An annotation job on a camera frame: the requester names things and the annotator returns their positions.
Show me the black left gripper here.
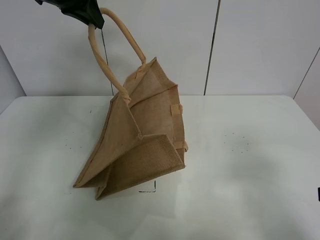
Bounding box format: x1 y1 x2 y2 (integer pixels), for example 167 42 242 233
35 0 105 29

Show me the brown linen tote bag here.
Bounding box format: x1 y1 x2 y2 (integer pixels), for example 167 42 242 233
73 7 188 200

